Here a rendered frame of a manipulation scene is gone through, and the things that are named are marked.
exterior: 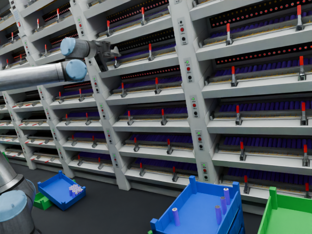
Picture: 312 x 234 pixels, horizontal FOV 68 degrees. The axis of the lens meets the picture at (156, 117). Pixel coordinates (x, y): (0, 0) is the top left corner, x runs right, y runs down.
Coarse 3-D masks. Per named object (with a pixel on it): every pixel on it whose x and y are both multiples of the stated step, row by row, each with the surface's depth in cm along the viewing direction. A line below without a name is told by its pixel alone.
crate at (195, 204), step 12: (192, 180) 95; (192, 192) 97; (204, 192) 96; (216, 192) 92; (180, 204) 89; (192, 204) 91; (204, 204) 89; (216, 204) 88; (168, 216) 82; (180, 216) 85; (192, 216) 84; (204, 216) 83; (228, 216) 76; (156, 228) 74; (168, 228) 80; (180, 228) 79; (192, 228) 78; (204, 228) 77; (216, 228) 76
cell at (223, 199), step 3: (222, 198) 80; (225, 198) 80; (222, 201) 80; (225, 201) 80; (222, 204) 80; (225, 204) 80; (222, 207) 81; (225, 207) 80; (222, 210) 81; (225, 210) 81; (222, 213) 82; (225, 213) 81
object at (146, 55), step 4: (168, 48) 126; (172, 48) 124; (148, 52) 135; (152, 52) 131; (156, 52) 130; (160, 52) 129; (164, 52) 128; (168, 52) 127; (132, 56) 142; (136, 56) 138; (140, 56) 137; (144, 56) 136; (148, 56) 134; (124, 60) 145; (128, 60) 143; (132, 60) 140; (108, 64) 153; (112, 64) 150
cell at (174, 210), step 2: (174, 208) 80; (176, 208) 80; (172, 210) 80; (174, 210) 79; (176, 210) 79; (174, 212) 79; (176, 212) 79; (174, 214) 80; (176, 214) 80; (174, 216) 80; (176, 216) 80; (178, 216) 80; (174, 218) 80; (176, 218) 80; (178, 218) 80; (174, 220) 81; (176, 220) 80; (178, 220) 80; (176, 222) 80; (178, 222) 80; (176, 224) 80; (178, 224) 80
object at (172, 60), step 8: (168, 40) 135; (136, 48) 149; (144, 48) 146; (176, 48) 115; (168, 56) 122; (176, 56) 117; (96, 64) 150; (128, 64) 140; (136, 64) 133; (144, 64) 129; (152, 64) 127; (160, 64) 124; (168, 64) 122; (176, 64) 120; (104, 72) 149; (112, 72) 145; (120, 72) 142; (128, 72) 139
